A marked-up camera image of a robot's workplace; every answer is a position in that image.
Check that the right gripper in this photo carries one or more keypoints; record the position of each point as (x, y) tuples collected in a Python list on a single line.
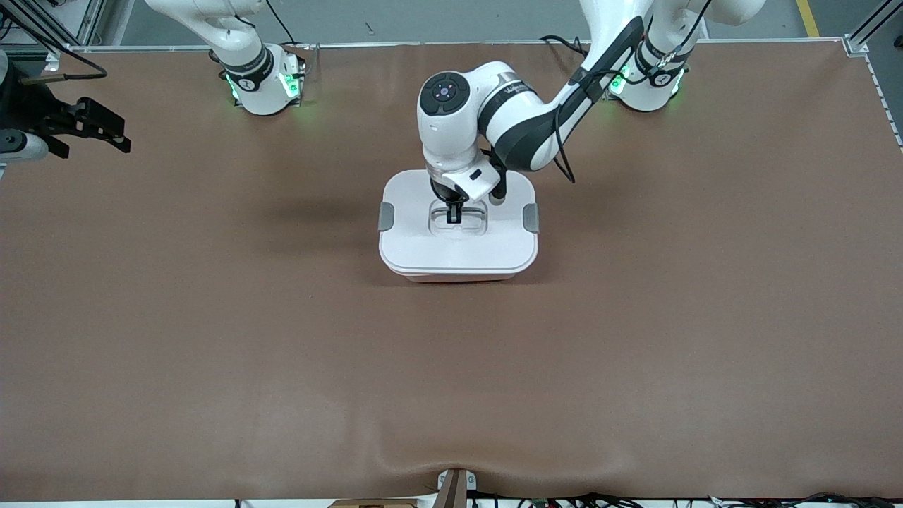
[(28, 108)]

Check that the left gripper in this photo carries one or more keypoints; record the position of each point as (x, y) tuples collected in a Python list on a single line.
[(444, 192)]

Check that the white box lid grey clips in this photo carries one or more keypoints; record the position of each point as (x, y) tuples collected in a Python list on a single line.
[(416, 247)]

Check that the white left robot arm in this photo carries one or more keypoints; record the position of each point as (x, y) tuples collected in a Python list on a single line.
[(522, 120)]

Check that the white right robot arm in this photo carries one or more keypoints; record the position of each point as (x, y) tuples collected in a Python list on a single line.
[(257, 77)]

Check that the pink plastic box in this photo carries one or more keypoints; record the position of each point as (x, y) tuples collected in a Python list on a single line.
[(458, 279)]

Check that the brown table mat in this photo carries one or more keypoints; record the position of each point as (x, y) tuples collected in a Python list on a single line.
[(451, 367)]

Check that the yellow floor tape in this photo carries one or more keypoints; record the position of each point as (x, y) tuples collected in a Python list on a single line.
[(808, 17)]

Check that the aluminium profile beam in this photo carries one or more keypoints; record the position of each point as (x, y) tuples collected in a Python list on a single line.
[(875, 15)]

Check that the metal table corner bracket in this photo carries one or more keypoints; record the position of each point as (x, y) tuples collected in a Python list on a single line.
[(51, 61), (856, 46)]

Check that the aluminium frame structure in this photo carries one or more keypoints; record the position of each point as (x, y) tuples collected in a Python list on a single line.
[(95, 21)]

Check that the metal clamp bracket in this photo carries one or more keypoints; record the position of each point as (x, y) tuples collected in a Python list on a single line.
[(455, 487)]

